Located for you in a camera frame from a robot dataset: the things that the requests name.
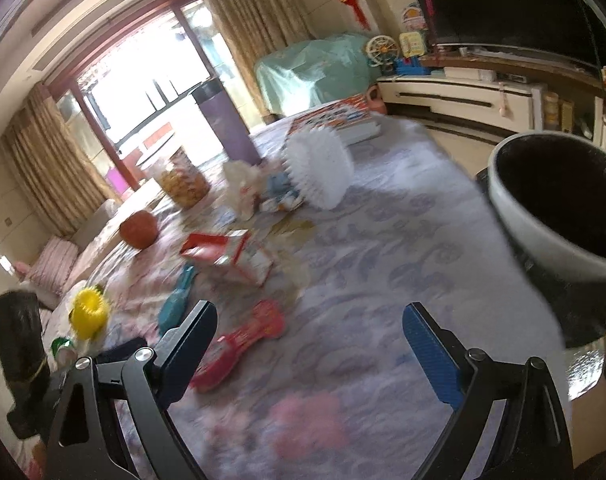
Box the pink striped pillow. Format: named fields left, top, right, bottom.
left=28, top=237, right=78, bottom=298

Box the red apple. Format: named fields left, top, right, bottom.
left=119, top=210, right=160, bottom=250

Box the colourful cardboard sign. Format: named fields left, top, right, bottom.
left=400, top=2, right=429, bottom=33

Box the purple thermos bottle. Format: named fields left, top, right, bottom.
left=190, top=79, right=260, bottom=166

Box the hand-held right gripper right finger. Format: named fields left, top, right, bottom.
left=402, top=302, right=574, bottom=480

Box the clear jar of snack balls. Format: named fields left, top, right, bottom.
left=158, top=146, right=211, bottom=208

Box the yellow toy phone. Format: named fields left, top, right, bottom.
left=399, top=31, right=426, bottom=57

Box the black flat television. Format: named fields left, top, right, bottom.
left=398, top=0, right=606, bottom=73

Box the armchair under teal cover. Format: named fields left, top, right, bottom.
left=254, top=32, right=379, bottom=116

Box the yellow plastic mould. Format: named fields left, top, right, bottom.
left=69, top=285, right=110, bottom=339

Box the red-framed glass sliding door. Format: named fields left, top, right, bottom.
left=48, top=0, right=264, bottom=191

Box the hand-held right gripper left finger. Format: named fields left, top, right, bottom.
left=45, top=300, right=219, bottom=480

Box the white plastic bag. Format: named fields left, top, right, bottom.
left=223, top=160, right=264, bottom=221

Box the blue toy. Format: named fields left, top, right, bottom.
left=395, top=57, right=429, bottom=76

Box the light sofa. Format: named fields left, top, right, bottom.
left=0, top=200, right=124, bottom=411

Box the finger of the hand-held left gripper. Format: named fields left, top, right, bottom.
left=99, top=337, right=148, bottom=365

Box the white bin with black bag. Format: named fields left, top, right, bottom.
left=476, top=130, right=606, bottom=351

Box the teal toy piece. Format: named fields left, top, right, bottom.
left=158, top=266, right=199, bottom=336

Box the white television cabinet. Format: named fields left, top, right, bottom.
left=375, top=45, right=606, bottom=146

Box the ferris wheel toy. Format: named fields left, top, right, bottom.
left=365, top=35, right=400, bottom=68

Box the beige patterned curtain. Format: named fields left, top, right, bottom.
left=0, top=82, right=108, bottom=238
left=190, top=0, right=314, bottom=116

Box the red white snack packet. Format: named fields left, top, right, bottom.
left=179, top=229, right=275, bottom=287

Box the white foam fruit net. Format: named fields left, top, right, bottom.
left=283, top=127, right=355, bottom=211

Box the green white wrapper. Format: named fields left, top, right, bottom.
left=50, top=336, right=78, bottom=366

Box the colourful children's book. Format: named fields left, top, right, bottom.
left=285, top=94, right=381, bottom=145

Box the light blue wrapper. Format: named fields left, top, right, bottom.
left=260, top=172, right=306, bottom=213

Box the pink toy kettle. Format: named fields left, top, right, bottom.
left=367, top=85, right=386, bottom=116

